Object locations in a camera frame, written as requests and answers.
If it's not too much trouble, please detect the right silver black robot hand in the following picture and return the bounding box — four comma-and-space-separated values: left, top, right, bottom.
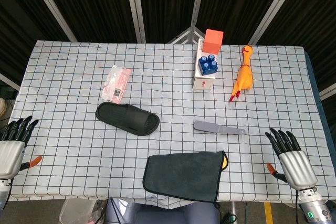
264, 127, 318, 190

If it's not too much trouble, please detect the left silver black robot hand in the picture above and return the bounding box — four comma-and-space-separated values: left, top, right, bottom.
0, 115, 43, 180

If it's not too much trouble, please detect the grey scrub brush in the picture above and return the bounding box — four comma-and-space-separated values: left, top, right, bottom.
193, 120, 246, 136

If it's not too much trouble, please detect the black rubber slipper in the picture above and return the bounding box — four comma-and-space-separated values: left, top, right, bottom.
94, 102, 161, 136

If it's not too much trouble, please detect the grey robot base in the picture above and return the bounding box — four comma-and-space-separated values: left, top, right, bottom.
104, 199, 221, 224

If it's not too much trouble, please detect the checked light blue tablecloth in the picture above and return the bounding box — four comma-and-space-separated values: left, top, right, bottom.
6, 40, 330, 205

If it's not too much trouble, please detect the clear plastic bin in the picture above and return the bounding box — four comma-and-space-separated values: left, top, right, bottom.
59, 199, 106, 224

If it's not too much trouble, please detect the yellow rubber chicken toy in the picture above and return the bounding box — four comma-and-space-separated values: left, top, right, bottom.
228, 45, 254, 102

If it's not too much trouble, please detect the dark grey towel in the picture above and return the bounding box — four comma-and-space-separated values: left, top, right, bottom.
142, 150, 229, 209

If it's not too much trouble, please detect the white cardboard box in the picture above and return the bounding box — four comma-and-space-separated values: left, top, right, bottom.
192, 38, 220, 91

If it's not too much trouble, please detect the pink plastic packet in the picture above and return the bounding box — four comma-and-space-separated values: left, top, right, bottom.
101, 65, 132, 105

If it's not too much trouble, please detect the blue toy brick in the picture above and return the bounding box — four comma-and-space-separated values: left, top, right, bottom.
198, 54, 219, 77

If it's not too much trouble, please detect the orange rectangular block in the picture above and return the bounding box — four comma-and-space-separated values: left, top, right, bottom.
202, 29, 225, 56

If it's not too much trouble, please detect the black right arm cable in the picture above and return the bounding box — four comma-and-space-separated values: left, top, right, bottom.
295, 189, 300, 224

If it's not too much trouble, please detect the black folding screen white frame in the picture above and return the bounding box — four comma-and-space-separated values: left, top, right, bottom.
0, 0, 336, 99

